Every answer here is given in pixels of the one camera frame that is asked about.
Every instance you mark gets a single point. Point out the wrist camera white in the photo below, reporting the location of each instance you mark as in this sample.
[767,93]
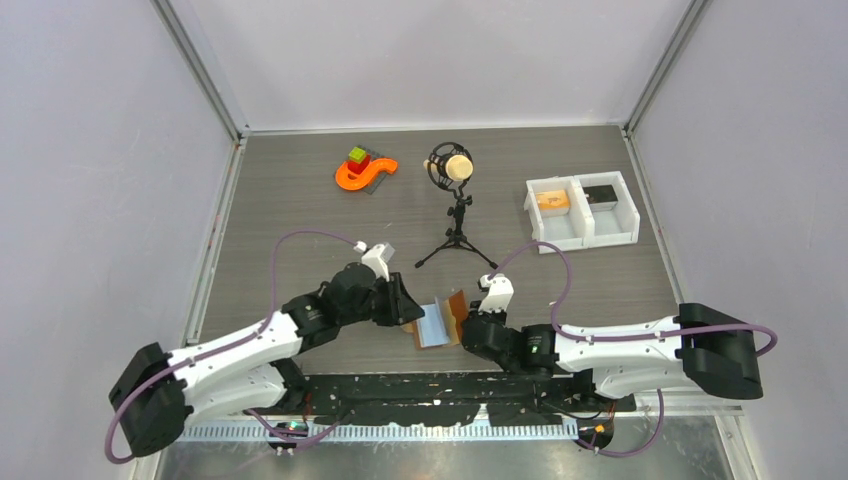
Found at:
[376,257]
[498,291]

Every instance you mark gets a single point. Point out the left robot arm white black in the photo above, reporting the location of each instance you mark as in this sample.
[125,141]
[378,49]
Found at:
[160,393]

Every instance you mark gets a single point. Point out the beige microphone in shock mount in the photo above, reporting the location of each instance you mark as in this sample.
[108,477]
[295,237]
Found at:
[449,166]

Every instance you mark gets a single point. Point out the black card in box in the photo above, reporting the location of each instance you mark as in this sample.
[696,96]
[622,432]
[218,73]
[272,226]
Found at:
[601,197]

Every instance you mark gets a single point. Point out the orange card in box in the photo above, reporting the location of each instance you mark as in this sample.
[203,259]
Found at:
[553,202]

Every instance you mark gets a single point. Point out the aluminium front rail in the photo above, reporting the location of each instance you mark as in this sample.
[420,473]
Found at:
[652,418]

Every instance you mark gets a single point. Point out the white two-compartment box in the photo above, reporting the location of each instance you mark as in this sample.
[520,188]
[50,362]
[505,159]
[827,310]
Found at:
[582,227]

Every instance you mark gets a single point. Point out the brown card holder wallet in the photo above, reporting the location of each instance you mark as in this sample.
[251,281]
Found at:
[460,309]

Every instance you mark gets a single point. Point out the red toy block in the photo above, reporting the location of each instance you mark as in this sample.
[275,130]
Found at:
[357,165]

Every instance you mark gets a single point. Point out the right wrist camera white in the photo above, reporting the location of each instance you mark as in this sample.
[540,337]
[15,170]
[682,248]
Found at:
[498,291]

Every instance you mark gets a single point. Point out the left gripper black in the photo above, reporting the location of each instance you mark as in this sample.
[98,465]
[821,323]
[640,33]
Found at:
[405,308]

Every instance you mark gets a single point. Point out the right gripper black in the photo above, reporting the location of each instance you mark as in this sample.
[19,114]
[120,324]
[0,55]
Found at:
[473,312]

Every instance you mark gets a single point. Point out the orange curved plastic piece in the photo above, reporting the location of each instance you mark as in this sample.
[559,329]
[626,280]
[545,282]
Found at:
[347,181]

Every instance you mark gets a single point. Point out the green toy block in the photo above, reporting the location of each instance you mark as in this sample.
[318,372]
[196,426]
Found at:
[358,156]

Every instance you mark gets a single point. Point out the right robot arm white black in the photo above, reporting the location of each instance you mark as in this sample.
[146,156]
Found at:
[699,346]

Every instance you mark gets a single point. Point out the grey toy base plate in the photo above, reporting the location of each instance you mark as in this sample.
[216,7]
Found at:
[375,185]

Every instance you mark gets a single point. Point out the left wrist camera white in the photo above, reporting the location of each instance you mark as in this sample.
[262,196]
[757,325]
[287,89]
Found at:
[376,257]

